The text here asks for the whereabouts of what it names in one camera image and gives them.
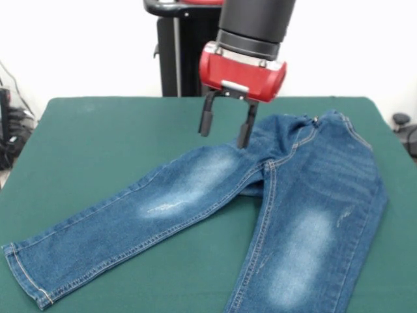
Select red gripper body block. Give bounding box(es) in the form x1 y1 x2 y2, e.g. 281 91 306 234
199 41 289 104

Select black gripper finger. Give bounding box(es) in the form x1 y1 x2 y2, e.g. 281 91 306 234
237 100 260 150
198 90 220 137

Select blue denim jeans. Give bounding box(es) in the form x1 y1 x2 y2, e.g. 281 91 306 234
1 109 391 313

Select dark green table cloth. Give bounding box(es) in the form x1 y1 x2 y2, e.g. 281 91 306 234
0 96 417 313

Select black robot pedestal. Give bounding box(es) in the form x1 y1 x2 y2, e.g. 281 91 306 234
143 0 225 98

